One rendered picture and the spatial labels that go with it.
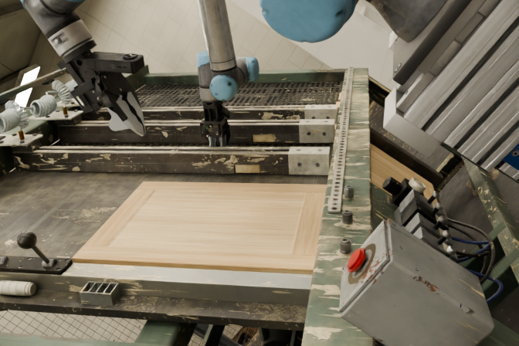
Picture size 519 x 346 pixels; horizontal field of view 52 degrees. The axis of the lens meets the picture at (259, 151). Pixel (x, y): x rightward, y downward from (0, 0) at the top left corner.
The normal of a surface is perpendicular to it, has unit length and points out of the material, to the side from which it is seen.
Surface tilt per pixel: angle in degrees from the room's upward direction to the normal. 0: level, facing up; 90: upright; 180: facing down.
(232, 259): 54
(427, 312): 90
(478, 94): 90
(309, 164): 90
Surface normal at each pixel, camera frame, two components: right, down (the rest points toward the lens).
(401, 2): -0.62, 0.45
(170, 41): -0.23, 0.43
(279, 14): -0.32, 0.77
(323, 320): -0.07, -0.94
